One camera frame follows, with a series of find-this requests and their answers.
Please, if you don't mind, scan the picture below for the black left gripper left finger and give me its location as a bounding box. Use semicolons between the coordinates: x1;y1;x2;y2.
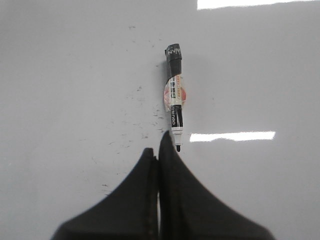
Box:
52;148;159;240

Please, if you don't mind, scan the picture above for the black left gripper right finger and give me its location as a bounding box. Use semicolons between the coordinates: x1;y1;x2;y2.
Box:
158;131;274;240

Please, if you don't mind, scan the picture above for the black white whiteboard marker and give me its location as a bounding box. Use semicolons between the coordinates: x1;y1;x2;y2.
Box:
163;43;187;152

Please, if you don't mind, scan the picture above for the white whiteboard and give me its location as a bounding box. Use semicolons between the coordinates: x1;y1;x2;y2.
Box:
0;0;320;240

